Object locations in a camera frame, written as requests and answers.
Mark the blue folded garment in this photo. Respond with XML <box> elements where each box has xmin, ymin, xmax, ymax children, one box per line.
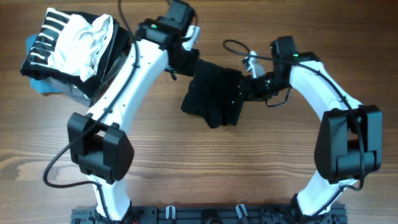
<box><xmin>25</xmin><ymin>34</ymin><xmax>60</xmax><ymax>95</ymax></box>

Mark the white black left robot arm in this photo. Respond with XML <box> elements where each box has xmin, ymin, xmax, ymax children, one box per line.
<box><xmin>67</xmin><ymin>19</ymin><xmax>200</xmax><ymax>223</ymax></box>

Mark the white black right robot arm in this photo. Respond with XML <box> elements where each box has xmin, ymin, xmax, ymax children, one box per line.
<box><xmin>243</xmin><ymin>50</ymin><xmax>382</xmax><ymax>223</ymax></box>

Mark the black folded garment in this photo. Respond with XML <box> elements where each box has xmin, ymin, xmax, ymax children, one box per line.
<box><xmin>21</xmin><ymin>11</ymin><xmax>130</xmax><ymax>98</ymax></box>

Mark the black t-shirt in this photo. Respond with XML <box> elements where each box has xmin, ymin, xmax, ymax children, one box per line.
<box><xmin>181</xmin><ymin>59</ymin><xmax>244</xmax><ymax>128</ymax></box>

